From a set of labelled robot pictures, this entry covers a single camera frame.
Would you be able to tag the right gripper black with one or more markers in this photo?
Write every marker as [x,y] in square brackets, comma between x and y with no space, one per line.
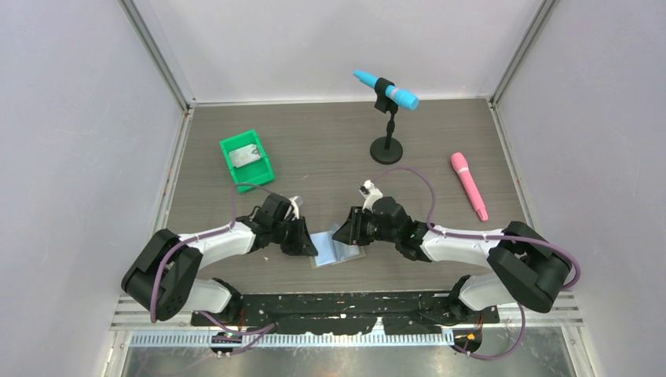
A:
[352,231]

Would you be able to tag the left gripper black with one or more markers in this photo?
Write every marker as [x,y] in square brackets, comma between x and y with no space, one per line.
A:
[305,245]

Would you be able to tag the grey leather card holder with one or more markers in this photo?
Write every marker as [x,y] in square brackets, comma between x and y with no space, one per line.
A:
[331,252]

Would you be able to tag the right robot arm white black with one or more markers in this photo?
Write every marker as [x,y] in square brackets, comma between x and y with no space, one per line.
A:
[522,268]

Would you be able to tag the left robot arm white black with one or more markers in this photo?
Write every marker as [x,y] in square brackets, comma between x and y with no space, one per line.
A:
[163,278]

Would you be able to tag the silver VIP card stack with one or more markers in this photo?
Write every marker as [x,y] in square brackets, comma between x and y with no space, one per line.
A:
[245,155]

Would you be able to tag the black microphone stand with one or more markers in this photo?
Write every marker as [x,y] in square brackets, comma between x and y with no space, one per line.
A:
[384,150]

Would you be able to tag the green plastic bin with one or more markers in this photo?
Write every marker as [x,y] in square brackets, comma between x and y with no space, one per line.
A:
[257,173]

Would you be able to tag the pink toy microphone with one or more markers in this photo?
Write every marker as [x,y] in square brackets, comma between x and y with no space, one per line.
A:
[461,167]

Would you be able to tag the blue toy microphone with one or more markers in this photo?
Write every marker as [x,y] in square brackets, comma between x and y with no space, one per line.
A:
[387,91]

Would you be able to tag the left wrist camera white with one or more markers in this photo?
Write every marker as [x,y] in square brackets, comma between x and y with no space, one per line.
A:
[296,202]

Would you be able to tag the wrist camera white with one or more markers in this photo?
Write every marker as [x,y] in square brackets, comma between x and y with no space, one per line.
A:
[296,202]
[370,193]

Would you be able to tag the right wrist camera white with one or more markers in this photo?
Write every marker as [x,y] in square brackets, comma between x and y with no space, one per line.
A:
[370,193]

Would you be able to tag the aluminium frame rail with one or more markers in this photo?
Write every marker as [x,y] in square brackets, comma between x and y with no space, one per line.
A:
[179,331]

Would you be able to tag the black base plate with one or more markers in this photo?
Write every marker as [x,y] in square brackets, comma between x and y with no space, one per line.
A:
[399,312]

